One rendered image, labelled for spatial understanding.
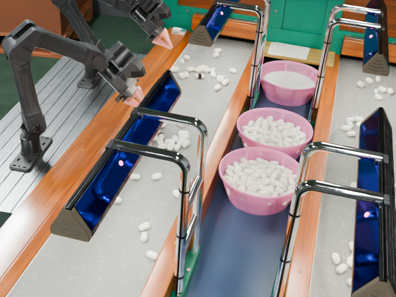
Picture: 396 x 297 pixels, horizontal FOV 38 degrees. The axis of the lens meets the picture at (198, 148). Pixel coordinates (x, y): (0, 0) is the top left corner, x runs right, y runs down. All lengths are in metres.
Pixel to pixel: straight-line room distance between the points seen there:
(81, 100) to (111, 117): 0.34
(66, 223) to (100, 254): 0.43
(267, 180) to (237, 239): 0.23
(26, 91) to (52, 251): 0.57
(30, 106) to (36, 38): 0.23
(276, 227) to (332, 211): 0.17
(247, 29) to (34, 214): 1.41
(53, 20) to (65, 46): 2.35
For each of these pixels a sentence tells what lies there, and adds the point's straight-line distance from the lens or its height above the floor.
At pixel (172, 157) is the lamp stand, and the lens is 1.19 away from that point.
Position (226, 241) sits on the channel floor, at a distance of 1.65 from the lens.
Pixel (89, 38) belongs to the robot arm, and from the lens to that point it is 2.39.
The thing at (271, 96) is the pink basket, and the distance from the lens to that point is 2.35.
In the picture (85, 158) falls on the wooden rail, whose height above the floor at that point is 0.76.
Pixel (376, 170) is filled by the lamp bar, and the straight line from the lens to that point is 1.28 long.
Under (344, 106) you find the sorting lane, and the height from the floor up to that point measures 0.74.
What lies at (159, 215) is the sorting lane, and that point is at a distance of 1.62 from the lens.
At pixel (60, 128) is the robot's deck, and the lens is 2.15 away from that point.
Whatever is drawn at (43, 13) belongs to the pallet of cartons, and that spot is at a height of 0.32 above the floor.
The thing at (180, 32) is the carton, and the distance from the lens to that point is 2.69.
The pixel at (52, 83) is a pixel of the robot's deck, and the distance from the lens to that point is 2.46.
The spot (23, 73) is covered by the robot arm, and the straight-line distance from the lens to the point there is 1.84.
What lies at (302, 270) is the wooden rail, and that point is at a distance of 1.49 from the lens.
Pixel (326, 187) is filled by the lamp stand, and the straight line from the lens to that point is 1.16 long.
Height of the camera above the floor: 1.79
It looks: 33 degrees down
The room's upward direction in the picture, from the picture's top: 4 degrees clockwise
